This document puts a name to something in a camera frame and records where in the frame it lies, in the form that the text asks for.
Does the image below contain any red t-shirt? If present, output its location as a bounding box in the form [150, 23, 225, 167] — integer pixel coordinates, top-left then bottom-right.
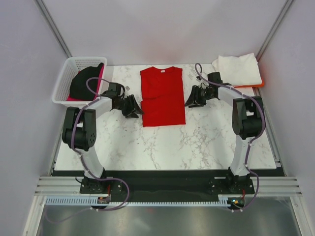
[140, 66, 186, 127]

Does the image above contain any pink t-shirt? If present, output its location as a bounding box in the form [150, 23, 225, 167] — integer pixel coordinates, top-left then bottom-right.
[66, 64, 105, 102]

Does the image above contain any aluminium rail frame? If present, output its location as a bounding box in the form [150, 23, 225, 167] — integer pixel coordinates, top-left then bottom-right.
[35, 126, 313, 236]

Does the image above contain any folded orange t-shirt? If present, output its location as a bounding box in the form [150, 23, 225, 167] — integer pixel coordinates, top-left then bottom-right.
[232, 78, 264, 88]

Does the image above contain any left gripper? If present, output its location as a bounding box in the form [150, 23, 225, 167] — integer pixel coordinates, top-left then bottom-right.
[115, 95, 144, 119]

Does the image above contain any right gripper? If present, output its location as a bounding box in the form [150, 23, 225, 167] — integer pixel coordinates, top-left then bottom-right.
[185, 85, 214, 109]

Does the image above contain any purple cable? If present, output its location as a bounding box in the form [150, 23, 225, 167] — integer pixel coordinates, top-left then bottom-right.
[45, 77, 131, 224]
[194, 62, 267, 212]

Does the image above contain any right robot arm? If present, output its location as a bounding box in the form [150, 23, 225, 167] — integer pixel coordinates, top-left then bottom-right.
[185, 72, 266, 194]

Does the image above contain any white plastic basket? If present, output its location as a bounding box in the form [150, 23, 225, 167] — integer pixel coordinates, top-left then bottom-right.
[52, 56, 107, 108]

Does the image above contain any black t-shirt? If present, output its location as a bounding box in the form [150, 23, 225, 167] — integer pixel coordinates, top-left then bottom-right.
[67, 63, 104, 101]

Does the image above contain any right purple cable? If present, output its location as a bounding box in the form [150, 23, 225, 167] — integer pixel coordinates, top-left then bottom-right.
[194, 62, 267, 212]

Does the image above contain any white slotted cable duct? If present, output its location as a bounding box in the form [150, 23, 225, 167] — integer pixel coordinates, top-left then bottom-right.
[44, 195, 237, 207]

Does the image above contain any folded white t-shirt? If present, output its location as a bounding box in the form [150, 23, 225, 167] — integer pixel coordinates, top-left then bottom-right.
[212, 53, 261, 85]

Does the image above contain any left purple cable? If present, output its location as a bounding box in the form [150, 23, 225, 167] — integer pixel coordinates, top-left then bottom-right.
[45, 77, 131, 224]

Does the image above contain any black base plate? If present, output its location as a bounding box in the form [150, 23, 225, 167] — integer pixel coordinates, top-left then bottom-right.
[79, 169, 256, 206]

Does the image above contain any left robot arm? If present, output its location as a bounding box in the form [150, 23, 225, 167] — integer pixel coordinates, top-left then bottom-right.
[62, 82, 144, 194]

